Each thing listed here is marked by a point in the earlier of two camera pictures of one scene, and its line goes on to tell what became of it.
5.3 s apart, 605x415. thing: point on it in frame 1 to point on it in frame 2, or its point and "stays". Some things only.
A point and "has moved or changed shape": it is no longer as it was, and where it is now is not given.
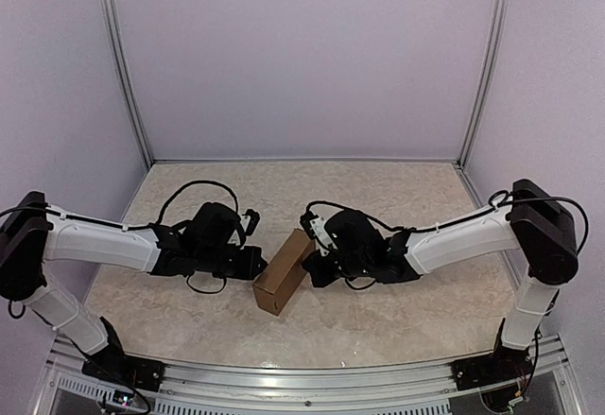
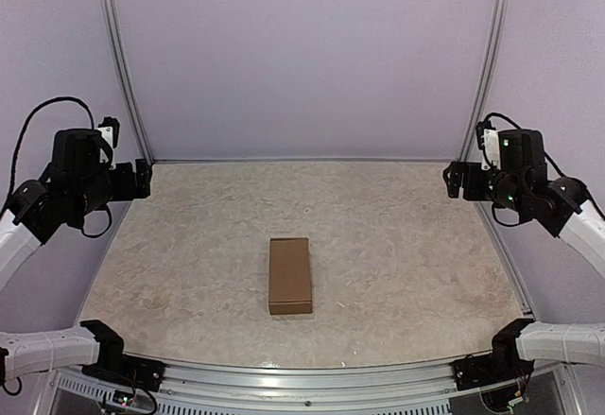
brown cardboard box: x=284 y=273 has moved or changed shape
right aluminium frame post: x=492 y=64 stays
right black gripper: x=312 y=264 to x=457 y=181
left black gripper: x=248 y=271 to x=142 y=179
